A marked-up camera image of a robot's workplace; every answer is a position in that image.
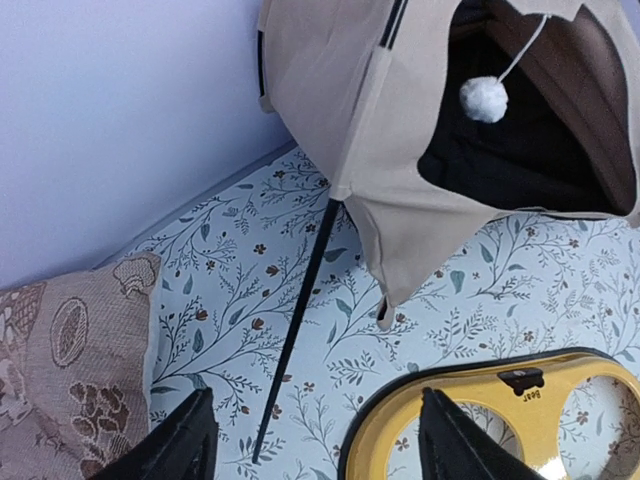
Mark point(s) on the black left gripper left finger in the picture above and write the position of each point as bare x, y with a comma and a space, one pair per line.
183, 446

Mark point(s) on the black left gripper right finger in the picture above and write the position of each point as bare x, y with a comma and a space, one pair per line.
453, 446

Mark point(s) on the black tent pole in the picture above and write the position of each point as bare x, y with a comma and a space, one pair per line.
260, 52
310, 276

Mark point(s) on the brown patterned pillow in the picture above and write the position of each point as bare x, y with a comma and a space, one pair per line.
77, 354

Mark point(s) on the beige fabric pet tent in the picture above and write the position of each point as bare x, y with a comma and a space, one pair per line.
369, 90

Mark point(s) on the yellow double bowl holder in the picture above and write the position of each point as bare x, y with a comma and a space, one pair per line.
527, 392

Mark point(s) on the white pompom toy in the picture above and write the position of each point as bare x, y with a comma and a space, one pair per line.
485, 98

